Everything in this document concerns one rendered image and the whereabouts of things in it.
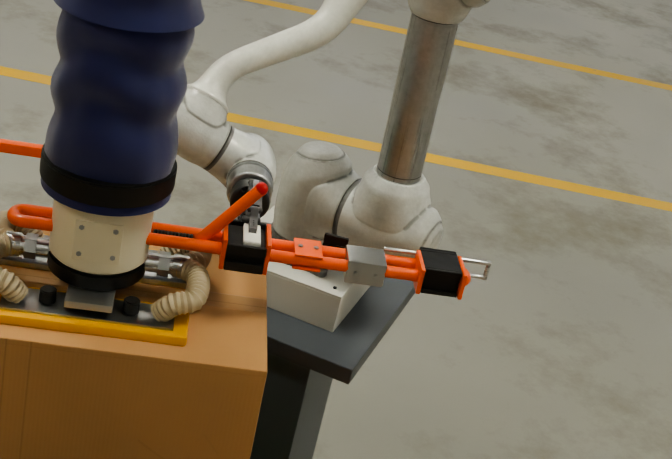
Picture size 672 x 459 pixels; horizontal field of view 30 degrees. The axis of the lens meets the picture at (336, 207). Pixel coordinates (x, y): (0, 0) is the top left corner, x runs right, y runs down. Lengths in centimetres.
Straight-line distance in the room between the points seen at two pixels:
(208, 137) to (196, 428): 57
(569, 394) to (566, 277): 86
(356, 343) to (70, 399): 89
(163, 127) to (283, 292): 92
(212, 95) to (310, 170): 46
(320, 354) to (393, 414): 123
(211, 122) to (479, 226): 301
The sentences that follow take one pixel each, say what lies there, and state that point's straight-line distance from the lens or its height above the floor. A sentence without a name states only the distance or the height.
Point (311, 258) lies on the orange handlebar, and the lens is 219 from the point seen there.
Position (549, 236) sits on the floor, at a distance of 542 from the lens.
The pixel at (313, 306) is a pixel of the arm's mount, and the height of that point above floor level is 80.
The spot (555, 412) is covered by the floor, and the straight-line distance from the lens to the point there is 426.
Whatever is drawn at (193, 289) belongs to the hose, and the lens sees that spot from 214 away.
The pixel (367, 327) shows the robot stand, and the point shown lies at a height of 75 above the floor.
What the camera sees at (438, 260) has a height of 123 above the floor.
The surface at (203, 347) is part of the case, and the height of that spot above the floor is 107.
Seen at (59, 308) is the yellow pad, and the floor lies 109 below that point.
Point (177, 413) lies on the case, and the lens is 217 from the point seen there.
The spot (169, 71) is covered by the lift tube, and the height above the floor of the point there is 152.
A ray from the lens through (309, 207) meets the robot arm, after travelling 283.
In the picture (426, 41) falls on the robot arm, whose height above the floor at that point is 146.
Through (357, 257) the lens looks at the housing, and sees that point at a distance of 221.
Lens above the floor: 226
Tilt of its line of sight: 26 degrees down
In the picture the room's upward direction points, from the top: 13 degrees clockwise
